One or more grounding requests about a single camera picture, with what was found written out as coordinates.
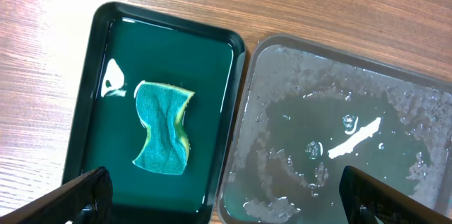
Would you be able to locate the large grey serving tray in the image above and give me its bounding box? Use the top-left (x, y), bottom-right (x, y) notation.
top-left (217, 34), bottom-right (451, 223)

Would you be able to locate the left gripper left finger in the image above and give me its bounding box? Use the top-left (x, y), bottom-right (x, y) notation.
top-left (1, 167), bottom-right (113, 224)

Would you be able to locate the green yellow sponge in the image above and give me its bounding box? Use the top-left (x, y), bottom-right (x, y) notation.
top-left (133, 81), bottom-right (195, 175)

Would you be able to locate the dark green small tray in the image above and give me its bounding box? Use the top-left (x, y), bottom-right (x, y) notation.
top-left (63, 2), bottom-right (246, 223)

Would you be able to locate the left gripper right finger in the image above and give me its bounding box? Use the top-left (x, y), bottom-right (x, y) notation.
top-left (339, 165), bottom-right (451, 224)

